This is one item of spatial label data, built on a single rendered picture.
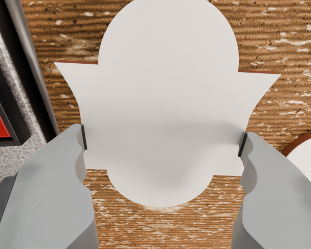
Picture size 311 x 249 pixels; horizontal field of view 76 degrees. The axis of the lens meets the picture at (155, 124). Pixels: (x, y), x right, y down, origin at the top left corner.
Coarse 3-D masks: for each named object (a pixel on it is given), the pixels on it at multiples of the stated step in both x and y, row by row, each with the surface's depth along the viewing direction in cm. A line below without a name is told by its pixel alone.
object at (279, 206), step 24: (240, 144) 12; (264, 144) 10; (264, 168) 8; (288, 168) 8; (264, 192) 7; (288, 192) 7; (240, 216) 7; (264, 216) 6; (288, 216) 6; (240, 240) 6; (264, 240) 6; (288, 240) 6
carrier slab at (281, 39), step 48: (48, 0) 13; (96, 0) 13; (240, 0) 13; (288, 0) 13; (48, 48) 14; (96, 48) 14; (240, 48) 14; (288, 48) 14; (288, 96) 16; (288, 144) 18; (96, 192) 22; (240, 192) 21; (144, 240) 26; (192, 240) 26
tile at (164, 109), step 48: (144, 0) 9; (192, 0) 9; (144, 48) 10; (192, 48) 10; (96, 96) 11; (144, 96) 11; (192, 96) 11; (240, 96) 11; (96, 144) 13; (144, 144) 13; (192, 144) 13; (144, 192) 14; (192, 192) 14
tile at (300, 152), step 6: (300, 138) 18; (306, 138) 17; (294, 144) 18; (300, 144) 17; (306, 144) 17; (288, 150) 18; (294, 150) 17; (300, 150) 17; (306, 150) 17; (288, 156) 18; (294, 156) 18; (300, 156) 18; (306, 156) 18; (294, 162) 18; (300, 162) 18; (306, 162) 18; (300, 168) 18; (306, 168) 18; (306, 174) 19
